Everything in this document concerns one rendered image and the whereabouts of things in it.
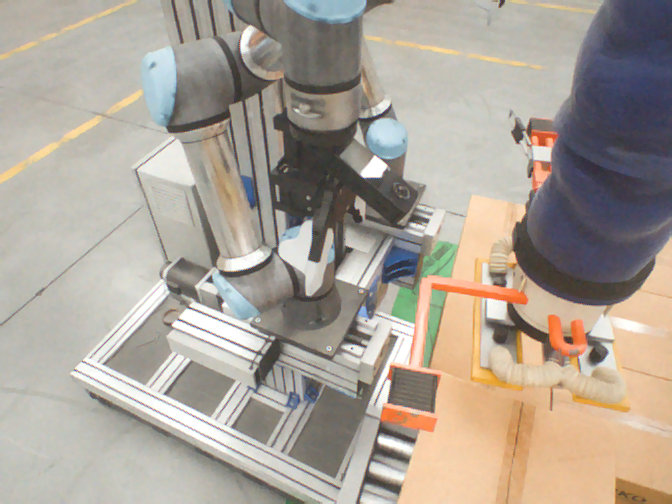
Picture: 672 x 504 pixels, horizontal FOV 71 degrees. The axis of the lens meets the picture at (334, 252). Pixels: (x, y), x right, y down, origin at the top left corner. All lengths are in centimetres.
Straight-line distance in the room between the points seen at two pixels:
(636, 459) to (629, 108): 126
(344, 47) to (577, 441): 100
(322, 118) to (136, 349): 191
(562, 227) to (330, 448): 133
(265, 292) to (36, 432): 169
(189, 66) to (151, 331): 163
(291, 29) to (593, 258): 59
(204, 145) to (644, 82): 65
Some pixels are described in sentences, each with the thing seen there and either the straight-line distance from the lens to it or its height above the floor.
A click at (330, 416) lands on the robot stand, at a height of 21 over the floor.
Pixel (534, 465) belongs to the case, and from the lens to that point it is 117.
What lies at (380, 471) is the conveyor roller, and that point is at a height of 55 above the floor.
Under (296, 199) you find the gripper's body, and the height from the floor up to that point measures 163.
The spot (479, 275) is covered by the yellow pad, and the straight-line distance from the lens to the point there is 116.
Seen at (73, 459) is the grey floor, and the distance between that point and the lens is 237.
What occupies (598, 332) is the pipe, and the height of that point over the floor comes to 118.
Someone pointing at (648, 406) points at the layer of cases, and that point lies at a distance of 189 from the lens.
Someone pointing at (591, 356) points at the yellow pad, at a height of 116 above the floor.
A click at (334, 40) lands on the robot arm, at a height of 181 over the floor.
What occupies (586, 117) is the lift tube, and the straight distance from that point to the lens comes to 74.
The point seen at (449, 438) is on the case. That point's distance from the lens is 114.
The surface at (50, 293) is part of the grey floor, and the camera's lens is 300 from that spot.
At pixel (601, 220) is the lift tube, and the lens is 80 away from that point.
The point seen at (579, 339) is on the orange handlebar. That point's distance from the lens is 96.
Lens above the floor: 197
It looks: 45 degrees down
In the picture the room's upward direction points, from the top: straight up
